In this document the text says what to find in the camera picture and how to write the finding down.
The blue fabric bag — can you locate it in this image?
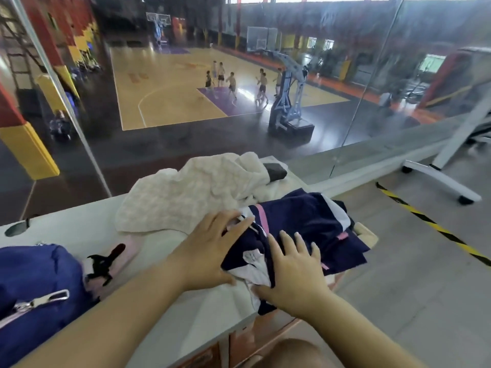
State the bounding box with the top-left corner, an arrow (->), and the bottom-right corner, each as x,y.
0,244 -> 97,368

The brown wooden drawer cabinet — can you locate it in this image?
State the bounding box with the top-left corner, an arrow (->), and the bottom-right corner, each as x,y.
193,316 -> 303,368

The dark glass mount bracket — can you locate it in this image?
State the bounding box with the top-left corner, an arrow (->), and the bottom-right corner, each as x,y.
4,218 -> 31,237

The navy garment with pink stripes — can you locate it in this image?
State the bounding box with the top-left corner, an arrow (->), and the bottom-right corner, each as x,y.
222,189 -> 372,316

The distant basketball hoop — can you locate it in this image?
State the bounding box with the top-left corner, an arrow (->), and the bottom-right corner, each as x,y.
146,12 -> 172,50

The person's right hand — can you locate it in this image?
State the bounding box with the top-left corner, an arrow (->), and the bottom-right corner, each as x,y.
253,230 -> 331,319

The person's left hand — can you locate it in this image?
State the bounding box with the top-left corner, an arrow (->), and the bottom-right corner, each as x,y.
170,210 -> 255,292

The portable basketball hoop stand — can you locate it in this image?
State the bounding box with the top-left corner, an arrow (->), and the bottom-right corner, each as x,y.
246,26 -> 315,144

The group of basketball players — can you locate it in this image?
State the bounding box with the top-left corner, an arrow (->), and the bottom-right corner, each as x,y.
204,61 -> 284,106

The person's right forearm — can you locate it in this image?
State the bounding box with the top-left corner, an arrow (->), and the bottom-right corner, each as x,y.
303,289 -> 427,368

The small black box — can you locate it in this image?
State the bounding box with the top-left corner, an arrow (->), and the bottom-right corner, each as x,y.
262,163 -> 288,183

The person's left forearm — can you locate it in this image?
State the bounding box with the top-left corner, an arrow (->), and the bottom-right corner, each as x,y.
15,257 -> 192,368

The yellow wall pad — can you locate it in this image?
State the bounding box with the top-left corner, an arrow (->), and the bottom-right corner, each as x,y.
0,122 -> 61,181

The white rolling table frame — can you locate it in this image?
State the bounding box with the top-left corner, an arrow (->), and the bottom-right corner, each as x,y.
401,88 -> 491,206

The pale pink pouch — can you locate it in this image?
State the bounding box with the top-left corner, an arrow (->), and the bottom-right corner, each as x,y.
82,235 -> 141,292

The cream textured towel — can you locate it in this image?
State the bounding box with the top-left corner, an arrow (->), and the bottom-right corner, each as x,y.
115,152 -> 283,234

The black hair claw clip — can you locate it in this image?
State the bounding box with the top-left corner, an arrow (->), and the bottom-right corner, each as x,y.
86,243 -> 126,287

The beige folded cloth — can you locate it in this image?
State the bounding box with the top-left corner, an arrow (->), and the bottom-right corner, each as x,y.
352,222 -> 380,250

